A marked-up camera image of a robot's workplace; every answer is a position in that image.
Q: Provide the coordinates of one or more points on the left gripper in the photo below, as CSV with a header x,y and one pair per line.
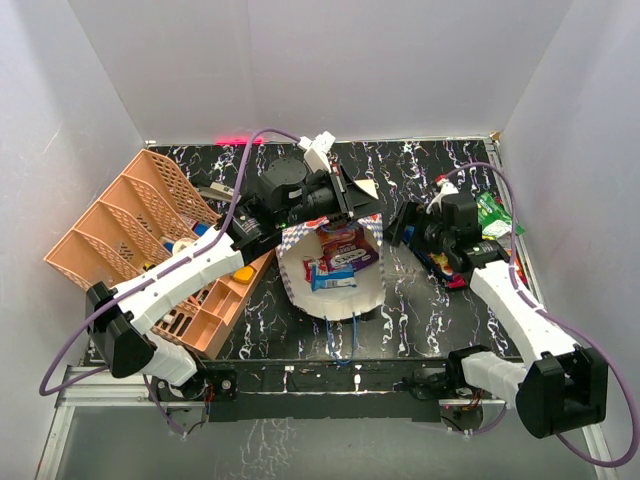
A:
x,y
350,200

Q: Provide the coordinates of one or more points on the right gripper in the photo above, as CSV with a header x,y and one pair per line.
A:
x,y
395,231

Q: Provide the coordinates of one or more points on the blue Slendy candy bag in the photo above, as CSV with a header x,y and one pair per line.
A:
x,y
437,263

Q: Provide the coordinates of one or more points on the blue snack bar wrapper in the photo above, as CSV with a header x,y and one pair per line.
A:
x,y
340,278

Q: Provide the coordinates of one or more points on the blue checkered paper bag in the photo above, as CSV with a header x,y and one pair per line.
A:
x,y
340,304

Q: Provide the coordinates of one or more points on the pink chips bag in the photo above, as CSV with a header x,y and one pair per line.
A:
x,y
519,272

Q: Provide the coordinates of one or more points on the green snack pack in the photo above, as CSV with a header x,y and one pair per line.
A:
x,y
494,220

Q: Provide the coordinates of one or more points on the dark purple chocolate pack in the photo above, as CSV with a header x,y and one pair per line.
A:
x,y
359,254

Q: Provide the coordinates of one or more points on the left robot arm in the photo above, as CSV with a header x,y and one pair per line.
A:
x,y
287,194

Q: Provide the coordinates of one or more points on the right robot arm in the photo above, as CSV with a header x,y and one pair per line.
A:
x,y
561,385

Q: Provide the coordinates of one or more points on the red snack pack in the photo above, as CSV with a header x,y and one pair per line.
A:
x,y
326,236

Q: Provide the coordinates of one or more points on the yellow sponge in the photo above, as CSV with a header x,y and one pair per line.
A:
x,y
244,275

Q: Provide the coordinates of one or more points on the grey stapler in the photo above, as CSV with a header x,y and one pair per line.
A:
x,y
216,191

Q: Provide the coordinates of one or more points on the white medicine box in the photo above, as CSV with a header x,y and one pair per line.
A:
x,y
197,227

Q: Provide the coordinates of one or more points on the white lotion bottle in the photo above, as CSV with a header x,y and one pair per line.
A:
x,y
176,246

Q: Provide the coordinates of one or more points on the peach plastic desk organizer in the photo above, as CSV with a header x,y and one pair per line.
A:
x,y
119,237

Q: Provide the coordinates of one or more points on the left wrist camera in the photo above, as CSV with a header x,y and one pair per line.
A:
x,y
316,151

